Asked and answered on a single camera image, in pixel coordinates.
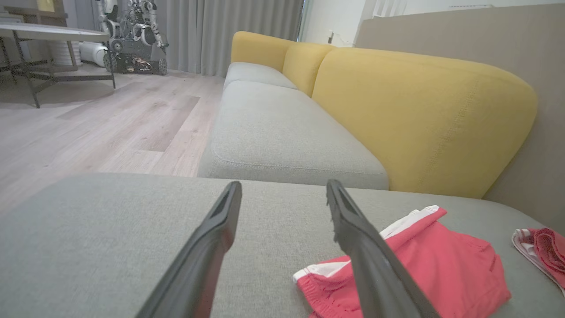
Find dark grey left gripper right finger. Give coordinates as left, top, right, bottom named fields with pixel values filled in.
left=326, top=179, right=442, bottom=318

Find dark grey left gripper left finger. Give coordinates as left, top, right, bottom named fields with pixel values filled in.
left=135, top=181, right=242, bottom=318

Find red shorts with white stripe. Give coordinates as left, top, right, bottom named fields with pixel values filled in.
left=293, top=205, right=512, bottom=318

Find large grey sofa seat cushion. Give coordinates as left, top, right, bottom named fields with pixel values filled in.
left=0, top=172, right=565, bottom=318

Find large yellow sofa back cushion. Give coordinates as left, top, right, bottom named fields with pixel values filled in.
left=311, top=47, right=538, bottom=199

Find small grey sofa seat cushion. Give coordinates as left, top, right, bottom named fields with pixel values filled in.
left=223, top=62, right=297, bottom=91

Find narrow yellow sofa back cushion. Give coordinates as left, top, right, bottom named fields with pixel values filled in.
left=282, top=42, right=336, bottom=98

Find small yellow sofa back cushion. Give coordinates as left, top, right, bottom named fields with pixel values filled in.
left=230, top=31, right=295, bottom=73

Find grey wheeled background robot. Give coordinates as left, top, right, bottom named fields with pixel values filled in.
left=95, top=0, right=170, bottom=76

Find grey curtain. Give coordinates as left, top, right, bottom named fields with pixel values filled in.
left=152, top=0, right=305, bottom=78

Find white rounded appliance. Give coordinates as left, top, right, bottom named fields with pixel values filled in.
left=79, top=42, right=109, bottom=68

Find white ribbed cylinder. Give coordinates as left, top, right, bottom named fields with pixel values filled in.
left=46, top=42, right=82, bottom=67

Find table with black metal legs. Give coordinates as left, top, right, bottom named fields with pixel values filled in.
left=0, top=22, right=117, bottom=109

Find brown wooden cabinet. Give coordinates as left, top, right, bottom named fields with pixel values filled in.
left=4, top=5, right=69, bottom=28

